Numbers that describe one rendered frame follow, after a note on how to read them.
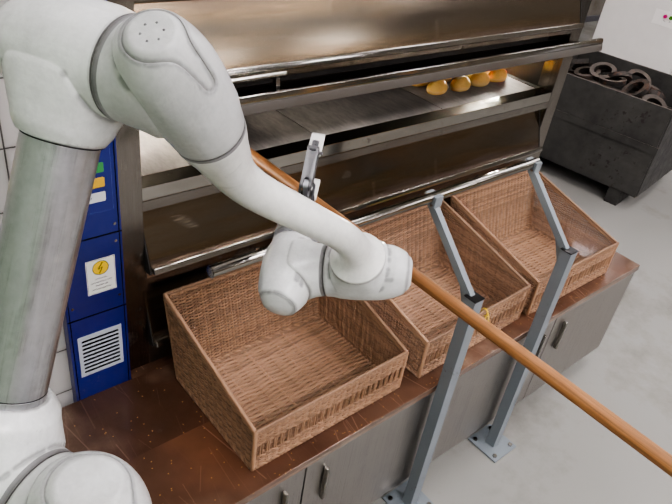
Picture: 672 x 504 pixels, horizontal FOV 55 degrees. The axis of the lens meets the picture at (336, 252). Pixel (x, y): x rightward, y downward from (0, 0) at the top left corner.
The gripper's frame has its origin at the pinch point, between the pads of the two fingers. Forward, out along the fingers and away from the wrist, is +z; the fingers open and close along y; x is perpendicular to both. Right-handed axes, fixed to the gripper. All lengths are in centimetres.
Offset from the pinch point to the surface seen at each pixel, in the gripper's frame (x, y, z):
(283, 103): -11.0, -1.1, 17.2
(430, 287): 29.8, 9.7, -22.7
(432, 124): 32, 41, 74
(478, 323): 40, 7, -32
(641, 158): 190, 169, 244
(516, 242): 81, 104, 86
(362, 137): 9, 33, 51
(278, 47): -15.7, -5.6, 33.5
